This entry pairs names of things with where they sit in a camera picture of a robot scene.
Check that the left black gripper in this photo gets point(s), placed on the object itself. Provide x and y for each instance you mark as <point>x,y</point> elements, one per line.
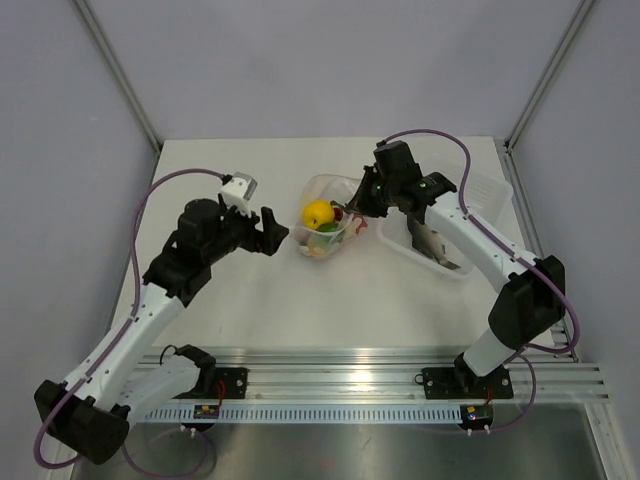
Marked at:
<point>268,239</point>

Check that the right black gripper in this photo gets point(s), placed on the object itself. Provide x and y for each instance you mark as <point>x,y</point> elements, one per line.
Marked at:
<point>361,202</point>

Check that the yellow lemon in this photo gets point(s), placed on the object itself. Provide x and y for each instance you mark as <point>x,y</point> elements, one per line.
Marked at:
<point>317,213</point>

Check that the clear dotted zip bag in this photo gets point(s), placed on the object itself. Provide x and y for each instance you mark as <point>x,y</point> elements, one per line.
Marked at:
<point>338,191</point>

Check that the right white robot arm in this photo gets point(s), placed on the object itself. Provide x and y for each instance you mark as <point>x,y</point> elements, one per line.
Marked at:
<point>530,291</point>

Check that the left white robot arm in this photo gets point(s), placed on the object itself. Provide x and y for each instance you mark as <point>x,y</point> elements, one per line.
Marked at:
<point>94,408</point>

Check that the grey toy fish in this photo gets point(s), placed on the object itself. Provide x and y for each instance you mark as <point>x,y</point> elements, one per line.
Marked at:
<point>427,242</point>

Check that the white plastic basket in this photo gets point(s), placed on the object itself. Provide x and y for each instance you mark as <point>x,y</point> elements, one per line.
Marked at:
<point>486,197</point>

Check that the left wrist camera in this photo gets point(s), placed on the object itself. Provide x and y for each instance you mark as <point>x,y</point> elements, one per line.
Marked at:
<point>237,192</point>

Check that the aluminium mounting rail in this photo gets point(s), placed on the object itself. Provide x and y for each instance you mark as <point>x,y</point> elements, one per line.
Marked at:
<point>386,375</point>

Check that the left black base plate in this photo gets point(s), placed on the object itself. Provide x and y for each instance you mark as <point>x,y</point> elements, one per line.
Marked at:
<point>226,382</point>

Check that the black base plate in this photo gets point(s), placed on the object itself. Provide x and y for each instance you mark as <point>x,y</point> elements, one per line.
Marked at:
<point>440,383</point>
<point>226,382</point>

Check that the white slotted cable duct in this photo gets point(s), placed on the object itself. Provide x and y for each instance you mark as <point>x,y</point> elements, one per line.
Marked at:
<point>306,414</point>

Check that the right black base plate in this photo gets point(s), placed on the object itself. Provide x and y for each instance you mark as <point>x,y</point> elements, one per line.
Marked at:
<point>440,383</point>

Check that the right aluminium frame post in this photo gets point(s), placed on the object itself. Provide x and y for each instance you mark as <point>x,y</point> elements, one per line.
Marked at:
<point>551,70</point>

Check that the aluminium frame post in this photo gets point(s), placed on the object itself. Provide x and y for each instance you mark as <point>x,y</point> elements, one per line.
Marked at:
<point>551,70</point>
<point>99,37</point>

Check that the left aluminium frame post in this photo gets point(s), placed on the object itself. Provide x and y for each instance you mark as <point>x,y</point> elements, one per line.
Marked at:
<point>99,37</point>

